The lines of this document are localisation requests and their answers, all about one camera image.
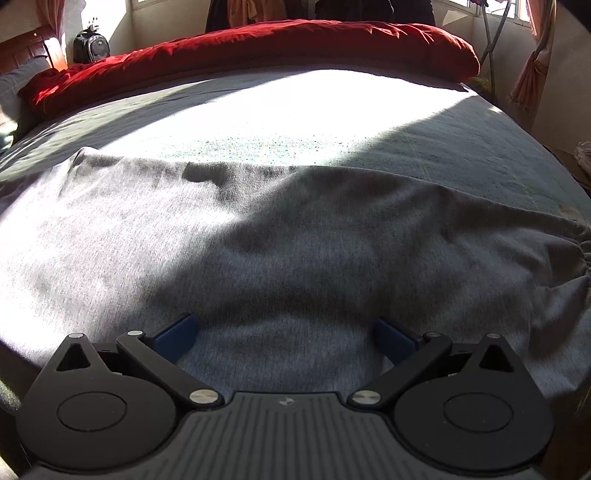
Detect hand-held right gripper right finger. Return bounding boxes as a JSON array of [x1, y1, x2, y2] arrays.
[[346, 316, 528, 409]]

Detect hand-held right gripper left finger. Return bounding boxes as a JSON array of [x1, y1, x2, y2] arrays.
[[55, 311, 227, 409]]

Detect grey sweatpants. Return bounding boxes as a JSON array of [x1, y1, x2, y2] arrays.
[[0, 147, 591, 407]]

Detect metal clothes rack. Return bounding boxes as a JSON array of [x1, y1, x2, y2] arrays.
[[466, 0, 522, 93]]

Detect pink cloth pile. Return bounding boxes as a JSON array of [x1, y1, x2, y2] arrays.
[[573, 141, 591, 174]]

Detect grey plaid pillow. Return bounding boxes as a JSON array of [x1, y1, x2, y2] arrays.
[[0, 58, 51, 139]]

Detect black backpack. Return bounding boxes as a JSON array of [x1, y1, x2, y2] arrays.
[[73, 28, 112, 65]]

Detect red quilt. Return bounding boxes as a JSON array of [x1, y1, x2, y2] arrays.
[[18, 19, 481, 116]]

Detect wooden headboard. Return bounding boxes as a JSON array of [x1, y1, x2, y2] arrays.
[[0, 25, 65, 77]]

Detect black draped cloth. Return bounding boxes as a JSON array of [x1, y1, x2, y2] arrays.
[[205, 0, 232, 33]]

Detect black zip jacket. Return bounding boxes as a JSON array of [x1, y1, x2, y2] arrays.
[[392, 0, 437, 26]]

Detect orange draped cloth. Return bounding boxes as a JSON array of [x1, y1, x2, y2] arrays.
[[228, 0, 287, 24]]

